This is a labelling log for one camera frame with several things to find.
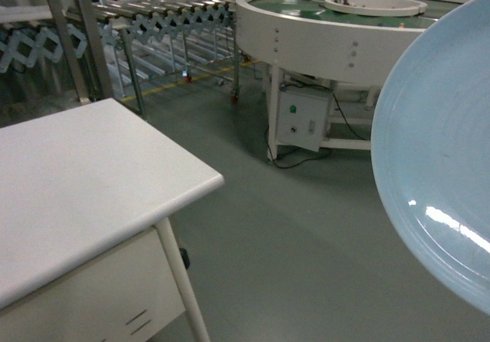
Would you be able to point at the light blue round tray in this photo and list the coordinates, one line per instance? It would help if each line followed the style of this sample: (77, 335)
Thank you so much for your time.
(430, 150)

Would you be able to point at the white control box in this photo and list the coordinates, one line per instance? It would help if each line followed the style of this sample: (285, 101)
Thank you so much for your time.
(302, 117)

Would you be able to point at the expandable roller conveyor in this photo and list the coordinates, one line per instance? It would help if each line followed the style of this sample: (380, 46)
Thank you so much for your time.
(142, 40)

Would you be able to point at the white round conveyor table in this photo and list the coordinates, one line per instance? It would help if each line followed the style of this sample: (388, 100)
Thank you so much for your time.
(346, 47)

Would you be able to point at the white work table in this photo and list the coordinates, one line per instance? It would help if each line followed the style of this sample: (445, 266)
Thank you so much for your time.
(87, 249)

